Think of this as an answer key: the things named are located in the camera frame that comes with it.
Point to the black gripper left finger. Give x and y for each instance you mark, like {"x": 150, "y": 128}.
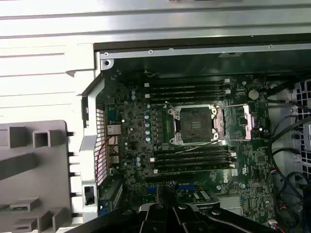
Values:
{"x": 153, "y": 218}

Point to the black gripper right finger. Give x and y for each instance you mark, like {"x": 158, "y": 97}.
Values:
{"x": 184, "y": 218}

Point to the metal socket cover frame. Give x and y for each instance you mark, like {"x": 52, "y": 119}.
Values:
{"x": 249, "y": 121}

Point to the CPU socket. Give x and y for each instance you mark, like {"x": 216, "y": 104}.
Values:
{"x": 194, "y": 123}

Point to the silver finned heat sink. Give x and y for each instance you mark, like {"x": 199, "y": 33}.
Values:
{"x": 229, "y": 204}

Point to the black RAM slot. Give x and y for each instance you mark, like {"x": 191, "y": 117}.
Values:
{"x": 194, "y": 162}
{"x": 194, "y": 167}
{"x": 184, "y": 83}
{"x": 184, "y": 88}
{"x": 184, "y": 93}
{"x": 194, "y": 156}
{"x": 206, "y": 150}
{"x": 184, "y": 98}

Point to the green motherboard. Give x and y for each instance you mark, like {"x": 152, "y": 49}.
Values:
{"x": 136, "y": 126}

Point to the grey parts rack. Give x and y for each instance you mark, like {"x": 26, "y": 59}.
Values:
{"x": 48, "y": 170}

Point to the round coin battery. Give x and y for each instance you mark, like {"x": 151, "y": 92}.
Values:
{"x": 253, "y": 94}

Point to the green RAM stick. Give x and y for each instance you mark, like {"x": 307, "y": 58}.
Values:
{"x": 6, "y": 208}

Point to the black open PC case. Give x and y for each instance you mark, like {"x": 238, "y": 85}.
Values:
{"x": 194, "y": 64}

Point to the silver metal disk bay cage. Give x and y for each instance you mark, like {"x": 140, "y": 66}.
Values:
{"x": 305, "y": 97}

